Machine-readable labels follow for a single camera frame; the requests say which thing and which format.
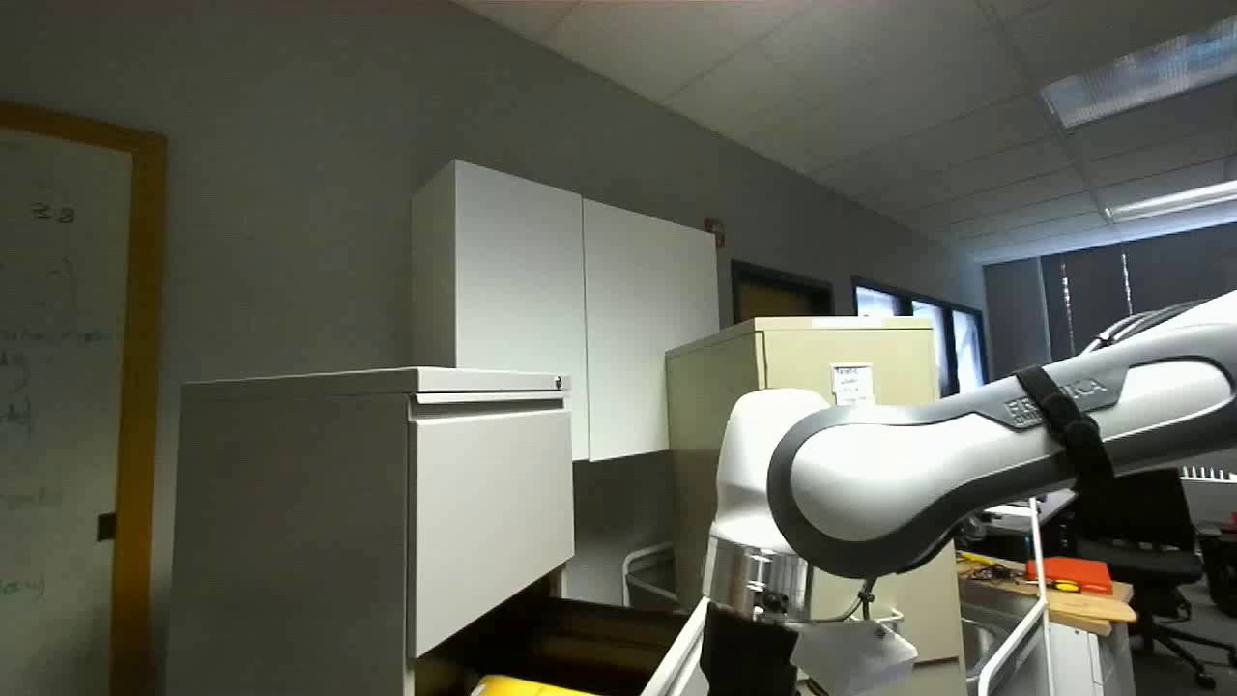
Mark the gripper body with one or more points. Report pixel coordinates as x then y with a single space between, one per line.
744 657

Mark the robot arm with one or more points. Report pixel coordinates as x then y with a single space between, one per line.
870 483

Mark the open cabinet drawer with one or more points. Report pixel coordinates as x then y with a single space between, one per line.
570 638

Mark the beige filing cabinet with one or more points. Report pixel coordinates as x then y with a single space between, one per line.
705 425

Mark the closed grey cabinet drawer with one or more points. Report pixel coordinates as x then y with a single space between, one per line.
488 522

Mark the grey filing cabinet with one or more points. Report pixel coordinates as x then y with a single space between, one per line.
290 541

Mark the yellow folder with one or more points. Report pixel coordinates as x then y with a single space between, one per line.
527 687

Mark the metal sink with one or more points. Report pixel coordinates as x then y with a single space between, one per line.
978 646

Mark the white paper label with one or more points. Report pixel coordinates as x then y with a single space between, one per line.
852 384

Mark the orange box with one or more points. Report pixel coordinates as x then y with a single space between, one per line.
1071 574

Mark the wooden board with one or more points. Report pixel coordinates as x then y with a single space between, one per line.
1087 607

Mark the dark framed doorway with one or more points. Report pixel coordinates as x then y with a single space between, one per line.
781 298

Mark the row of windows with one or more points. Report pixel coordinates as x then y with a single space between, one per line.
928 338

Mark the black office chair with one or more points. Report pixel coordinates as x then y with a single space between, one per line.
1136 527

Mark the red fire alarm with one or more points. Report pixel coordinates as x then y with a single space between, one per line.
715 232

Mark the window with dark blinds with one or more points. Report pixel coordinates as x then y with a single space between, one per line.
1092 290

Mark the ceiling light panel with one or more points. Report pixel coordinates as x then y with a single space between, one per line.
1140 77
1174 200

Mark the wood framed whiteboard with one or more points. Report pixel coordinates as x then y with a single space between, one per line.
58 406

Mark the white tube frame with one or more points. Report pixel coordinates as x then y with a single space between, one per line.
1039 580

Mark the white wall cabinet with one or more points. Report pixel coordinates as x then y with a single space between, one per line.
541 309

